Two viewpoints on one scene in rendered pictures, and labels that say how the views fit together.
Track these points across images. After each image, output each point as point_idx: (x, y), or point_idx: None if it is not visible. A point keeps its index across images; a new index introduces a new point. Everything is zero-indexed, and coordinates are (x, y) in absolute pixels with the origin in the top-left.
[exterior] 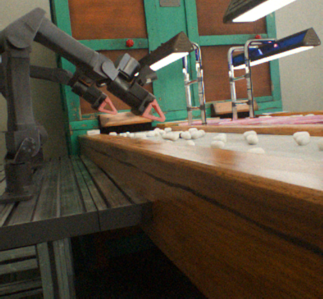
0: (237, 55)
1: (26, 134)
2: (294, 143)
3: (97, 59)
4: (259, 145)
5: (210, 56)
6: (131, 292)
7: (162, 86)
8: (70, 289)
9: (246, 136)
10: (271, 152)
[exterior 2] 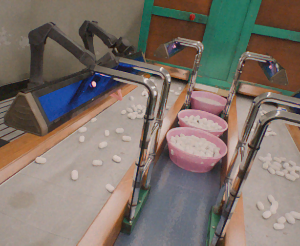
0: (266, 54)
1: (33, 86)
2: (106, 160)
3: (83, 55)
4: (99, 150)
5: (258, 44)
6: None
7: (206, 56)
8: None
9: (122, 138)
10: (67, 161)
